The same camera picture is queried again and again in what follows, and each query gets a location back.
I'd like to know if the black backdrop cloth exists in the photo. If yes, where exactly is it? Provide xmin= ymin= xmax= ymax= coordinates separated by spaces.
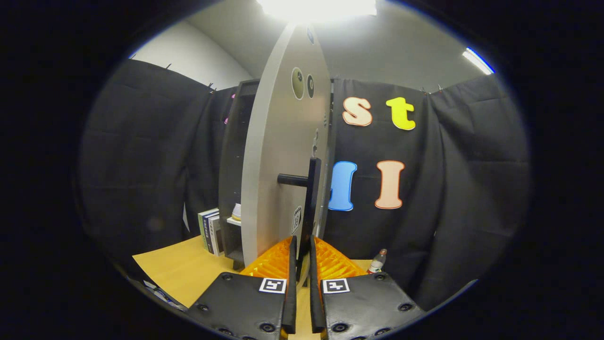
xmin=78 ymin=59 xmax=531 ymax=312

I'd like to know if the clear plastic bottle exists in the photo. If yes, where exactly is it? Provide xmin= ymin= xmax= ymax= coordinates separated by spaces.
xmin=367 ymin=249 xmax=387 ymax=275

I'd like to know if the small ceiling light panel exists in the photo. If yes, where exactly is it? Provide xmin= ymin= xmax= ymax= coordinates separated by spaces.
xmin=462 ymin=47 xmax=495 ymax=75

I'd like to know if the black door handle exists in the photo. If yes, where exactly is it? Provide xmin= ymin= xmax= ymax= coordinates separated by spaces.
xmin=277 ymin=157 xmax=322 ymax=282

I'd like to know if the white printed sheet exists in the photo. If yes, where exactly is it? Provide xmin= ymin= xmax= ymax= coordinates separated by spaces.
xmin=143 ymin=280 xmax=187 ymax=311

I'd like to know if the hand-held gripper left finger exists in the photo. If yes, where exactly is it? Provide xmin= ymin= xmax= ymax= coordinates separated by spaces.
xmin=186 ymin=236 xmax=298 ymax=340

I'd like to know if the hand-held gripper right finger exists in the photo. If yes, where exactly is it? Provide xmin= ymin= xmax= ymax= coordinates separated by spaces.
xmin=309 ymin=235 xmax=425 ymax=340

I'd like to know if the dark blue book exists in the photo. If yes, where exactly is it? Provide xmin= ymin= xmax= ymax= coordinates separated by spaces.
xmin=204 ymin=212 xmax=221 ymax=255

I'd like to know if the green and white book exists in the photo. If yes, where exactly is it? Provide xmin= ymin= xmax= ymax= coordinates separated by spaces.
xmin=198 ymin=208 xmax=219 ymax=253

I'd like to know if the dark grey shoe cabinet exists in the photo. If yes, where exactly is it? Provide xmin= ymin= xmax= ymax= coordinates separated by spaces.
xmin=218 ymin=79 xmax=336 ymax=271

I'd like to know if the beige shoe cabinet door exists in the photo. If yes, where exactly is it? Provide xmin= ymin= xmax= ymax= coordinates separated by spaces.
xmin=241 ymin=21 xmax=333 ymax=280

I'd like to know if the large ceiling light panel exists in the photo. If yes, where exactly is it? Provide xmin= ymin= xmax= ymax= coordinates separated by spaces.
xmin=257 ymin=0 xmax=378 ymax=22

